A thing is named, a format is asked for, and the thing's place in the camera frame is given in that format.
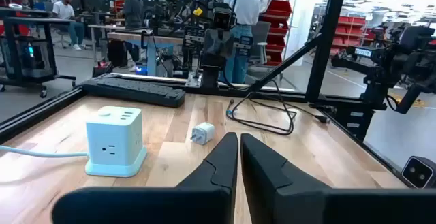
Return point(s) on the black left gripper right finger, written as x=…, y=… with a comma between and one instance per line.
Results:
x=306, y=203

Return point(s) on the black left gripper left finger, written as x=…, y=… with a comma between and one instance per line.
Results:
x=190, y=203

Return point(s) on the white USB wall charger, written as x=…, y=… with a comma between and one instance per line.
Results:
x=203, y=132

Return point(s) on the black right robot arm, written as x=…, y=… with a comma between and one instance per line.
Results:
x=209, y=77

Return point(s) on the person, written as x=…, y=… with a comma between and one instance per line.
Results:
x=133, y=9
x=64, y=11
x=243, y=6

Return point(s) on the wooden desk blue legs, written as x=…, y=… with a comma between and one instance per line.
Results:
x=150, y=40

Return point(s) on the red bin shelf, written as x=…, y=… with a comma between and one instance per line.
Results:
x=277, y=13

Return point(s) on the blue lit device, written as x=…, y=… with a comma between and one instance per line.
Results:
x=141, y=69

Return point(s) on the black flat power strip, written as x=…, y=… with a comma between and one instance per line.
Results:
x=136, y=91

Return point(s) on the pale green cube power strip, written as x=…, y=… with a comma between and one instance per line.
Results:
x=114, y=142

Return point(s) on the red storage shelves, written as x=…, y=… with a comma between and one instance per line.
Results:
x=351, y=30

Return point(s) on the black wheeled cart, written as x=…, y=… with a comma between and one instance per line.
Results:
x=27, y=47

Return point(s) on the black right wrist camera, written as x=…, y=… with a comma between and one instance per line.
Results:
x=223, y=18

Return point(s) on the black table-level camera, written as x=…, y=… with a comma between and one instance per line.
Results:
x=419, y=172

